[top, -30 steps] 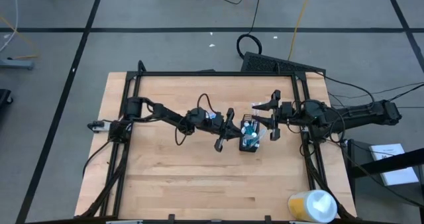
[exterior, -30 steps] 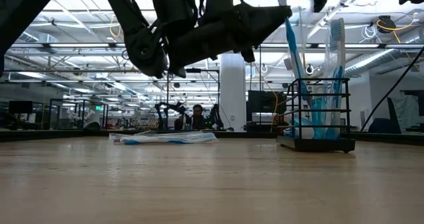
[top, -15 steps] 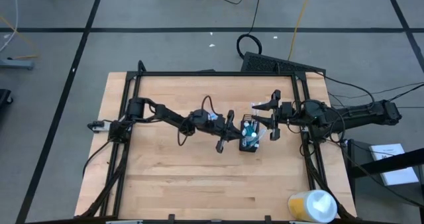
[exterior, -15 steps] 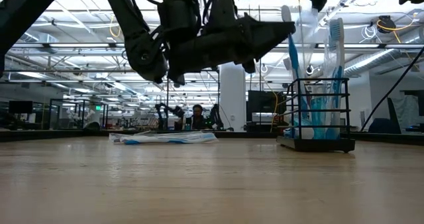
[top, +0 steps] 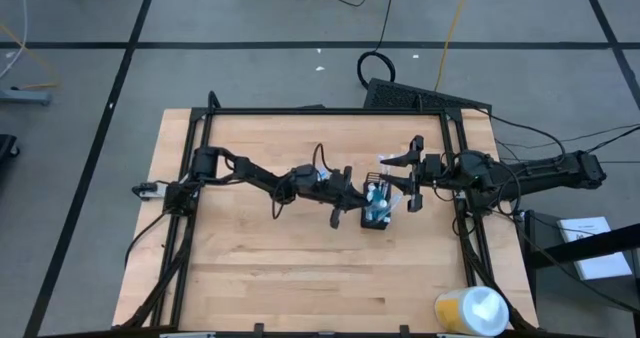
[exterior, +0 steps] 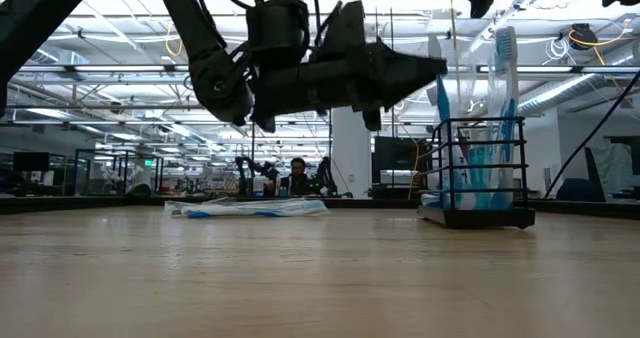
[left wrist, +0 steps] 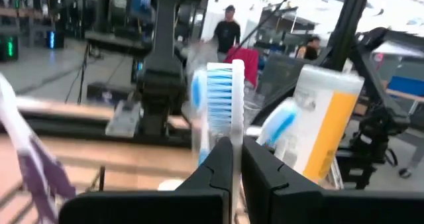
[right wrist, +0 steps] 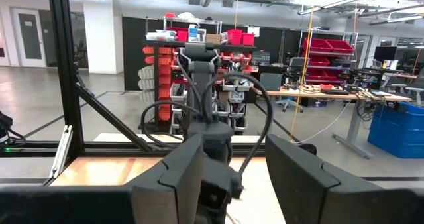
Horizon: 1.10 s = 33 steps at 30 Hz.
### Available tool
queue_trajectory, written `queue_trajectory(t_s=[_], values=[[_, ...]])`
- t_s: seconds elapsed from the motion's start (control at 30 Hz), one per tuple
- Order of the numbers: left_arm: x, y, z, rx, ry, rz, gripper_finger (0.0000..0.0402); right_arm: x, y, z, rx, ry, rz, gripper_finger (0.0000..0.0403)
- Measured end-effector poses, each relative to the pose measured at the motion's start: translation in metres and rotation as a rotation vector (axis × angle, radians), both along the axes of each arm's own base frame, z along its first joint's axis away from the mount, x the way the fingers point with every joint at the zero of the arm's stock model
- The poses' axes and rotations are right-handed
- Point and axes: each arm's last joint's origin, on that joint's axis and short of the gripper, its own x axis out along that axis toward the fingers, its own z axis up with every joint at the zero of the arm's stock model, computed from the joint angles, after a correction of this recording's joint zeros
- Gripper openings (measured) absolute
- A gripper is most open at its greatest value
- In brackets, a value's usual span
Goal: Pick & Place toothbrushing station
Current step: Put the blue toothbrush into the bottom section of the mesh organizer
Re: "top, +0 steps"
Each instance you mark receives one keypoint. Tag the white booklet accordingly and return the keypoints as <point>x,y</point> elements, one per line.
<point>605,268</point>

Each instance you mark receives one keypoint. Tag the yellow tub white lid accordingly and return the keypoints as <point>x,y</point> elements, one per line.
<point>480,310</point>

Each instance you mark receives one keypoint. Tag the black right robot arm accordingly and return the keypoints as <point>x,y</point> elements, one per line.
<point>540,173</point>

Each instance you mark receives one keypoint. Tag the grey metal floor foot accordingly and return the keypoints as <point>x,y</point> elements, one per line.
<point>25,97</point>

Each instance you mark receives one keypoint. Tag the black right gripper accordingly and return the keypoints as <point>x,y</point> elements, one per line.
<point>432,170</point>

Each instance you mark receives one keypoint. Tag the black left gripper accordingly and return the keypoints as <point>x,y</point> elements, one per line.
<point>310,183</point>

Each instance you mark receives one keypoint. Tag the black aluminium table frame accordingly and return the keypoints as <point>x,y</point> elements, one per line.
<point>325,111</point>

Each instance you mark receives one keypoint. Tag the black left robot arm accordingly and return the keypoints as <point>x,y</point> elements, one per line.
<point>250,170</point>

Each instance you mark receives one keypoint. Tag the black caster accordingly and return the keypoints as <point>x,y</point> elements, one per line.
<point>7,145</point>

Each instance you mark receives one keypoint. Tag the black perforated metal panel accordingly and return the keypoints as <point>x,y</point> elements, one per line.
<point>400,97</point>

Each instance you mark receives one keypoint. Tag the black side cart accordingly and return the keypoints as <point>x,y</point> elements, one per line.
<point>542,238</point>

